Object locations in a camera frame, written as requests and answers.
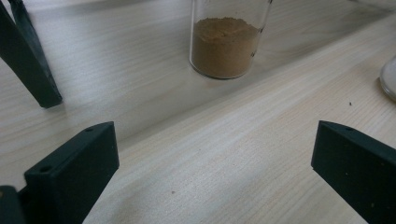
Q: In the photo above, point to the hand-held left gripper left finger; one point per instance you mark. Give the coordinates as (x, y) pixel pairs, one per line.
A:
(71, 174)

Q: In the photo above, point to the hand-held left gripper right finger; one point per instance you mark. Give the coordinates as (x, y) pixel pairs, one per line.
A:
(358, 168)

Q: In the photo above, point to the glass jar of white powder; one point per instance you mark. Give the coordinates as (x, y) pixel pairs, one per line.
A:
(389, 77)

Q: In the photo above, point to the small black shelf table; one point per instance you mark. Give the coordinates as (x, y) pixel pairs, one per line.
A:
(28, 68)

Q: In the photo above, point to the glass jar of brown powder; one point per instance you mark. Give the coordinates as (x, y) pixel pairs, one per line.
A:
(224, 46)

